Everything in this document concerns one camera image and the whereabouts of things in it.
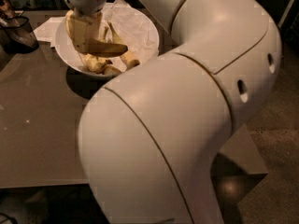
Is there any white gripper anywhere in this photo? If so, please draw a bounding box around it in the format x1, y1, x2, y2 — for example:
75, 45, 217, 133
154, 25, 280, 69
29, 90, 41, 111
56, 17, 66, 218
64, 0, 107, 53

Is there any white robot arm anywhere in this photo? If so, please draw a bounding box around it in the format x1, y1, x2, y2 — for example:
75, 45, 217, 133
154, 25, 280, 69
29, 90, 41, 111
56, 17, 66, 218
78, 0, 281, 224

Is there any white bowl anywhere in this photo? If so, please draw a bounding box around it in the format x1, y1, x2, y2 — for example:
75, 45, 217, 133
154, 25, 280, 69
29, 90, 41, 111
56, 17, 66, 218
54, 2, 160, 81

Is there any small bottom banana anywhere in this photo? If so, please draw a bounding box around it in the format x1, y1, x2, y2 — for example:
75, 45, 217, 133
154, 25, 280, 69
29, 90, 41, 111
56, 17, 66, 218
104, 64, 121, 76

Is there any white paper napkin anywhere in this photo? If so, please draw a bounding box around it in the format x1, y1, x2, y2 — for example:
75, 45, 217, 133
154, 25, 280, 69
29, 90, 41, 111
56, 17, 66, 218
34, 17, 64, 48

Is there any black mesh basket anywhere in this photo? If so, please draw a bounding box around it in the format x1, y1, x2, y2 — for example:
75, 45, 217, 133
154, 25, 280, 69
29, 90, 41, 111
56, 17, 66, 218
0, 16, 39, 54

